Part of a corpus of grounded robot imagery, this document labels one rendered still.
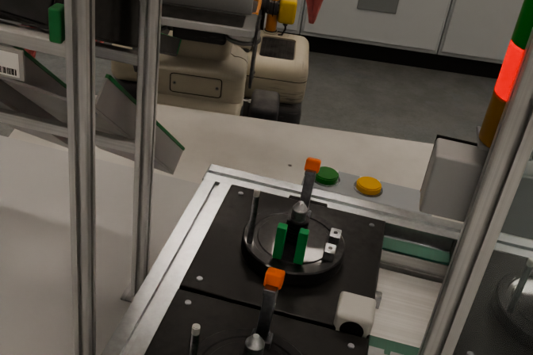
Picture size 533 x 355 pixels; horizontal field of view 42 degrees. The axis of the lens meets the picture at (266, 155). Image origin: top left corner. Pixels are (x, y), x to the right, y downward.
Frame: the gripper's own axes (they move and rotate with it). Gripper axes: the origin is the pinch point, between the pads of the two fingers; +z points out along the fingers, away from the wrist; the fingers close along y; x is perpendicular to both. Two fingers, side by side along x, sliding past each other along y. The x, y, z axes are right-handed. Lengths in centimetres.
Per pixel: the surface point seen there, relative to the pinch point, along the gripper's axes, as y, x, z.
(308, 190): 5.1, -13.2, 20.0
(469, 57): 56, 297, 108
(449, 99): 48, 259, 120
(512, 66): 22.4, -33.1, -10.8
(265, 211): -0.2, -14.7, 24.2
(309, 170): 4.8, -13.3, 16.8
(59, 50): -16.4, -41.7, -6.8
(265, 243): 1.5, -21.5, 24.3
